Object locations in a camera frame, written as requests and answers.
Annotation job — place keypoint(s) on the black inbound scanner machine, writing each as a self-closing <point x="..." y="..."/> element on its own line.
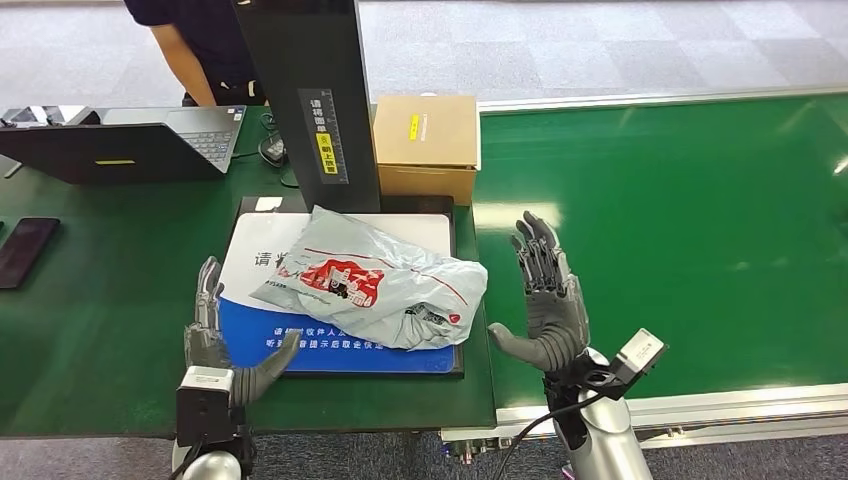
<point x="311" y="99"/>

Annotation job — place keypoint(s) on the black smartphone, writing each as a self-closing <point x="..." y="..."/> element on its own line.
<point x="25" y="252"/>

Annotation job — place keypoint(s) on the grey open laptop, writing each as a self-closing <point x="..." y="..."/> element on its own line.
<point x="126" y="149"/>

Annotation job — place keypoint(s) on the grey plastic mailer package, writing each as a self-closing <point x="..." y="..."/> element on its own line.
<point x="391" y="291"/>

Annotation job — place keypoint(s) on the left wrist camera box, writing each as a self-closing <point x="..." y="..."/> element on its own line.
<point x="204" y="404"/>

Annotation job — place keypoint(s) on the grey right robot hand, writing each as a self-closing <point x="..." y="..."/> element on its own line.
<point x="553" y="318"/>

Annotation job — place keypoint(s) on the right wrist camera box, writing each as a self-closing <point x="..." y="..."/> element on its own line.
<point x="639" y="354"/>

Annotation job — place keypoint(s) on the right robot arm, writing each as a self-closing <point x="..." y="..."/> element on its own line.
<point x="606" y="437"/>

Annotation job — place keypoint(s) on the person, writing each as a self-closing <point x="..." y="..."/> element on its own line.
<point x="205" y="40"/>

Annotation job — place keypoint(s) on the person's forearm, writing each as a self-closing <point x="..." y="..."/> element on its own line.
<point x="185" y="69"/>

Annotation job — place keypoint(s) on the green conveyor belt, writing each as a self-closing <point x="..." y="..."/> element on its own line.
<point x="662" y="232"/>

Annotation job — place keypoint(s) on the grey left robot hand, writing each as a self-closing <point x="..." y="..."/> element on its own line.
<point x="205" y="341"/>

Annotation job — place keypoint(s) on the brown cardboard delivery box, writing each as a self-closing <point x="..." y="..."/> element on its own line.
<point x="424" y="139"/>

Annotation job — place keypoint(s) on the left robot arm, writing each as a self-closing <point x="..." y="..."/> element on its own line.
<point x="212" y="467"/>

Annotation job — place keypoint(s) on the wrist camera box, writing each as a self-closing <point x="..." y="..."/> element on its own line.
<point x="639" y="354"/>
<point x="204" y="404"/>

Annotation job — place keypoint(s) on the white and blue platform pad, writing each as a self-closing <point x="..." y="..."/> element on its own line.
<point x="265" y="331"/>

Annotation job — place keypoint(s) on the silver conveyor frame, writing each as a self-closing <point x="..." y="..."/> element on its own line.
<point x="729" y="407"/>

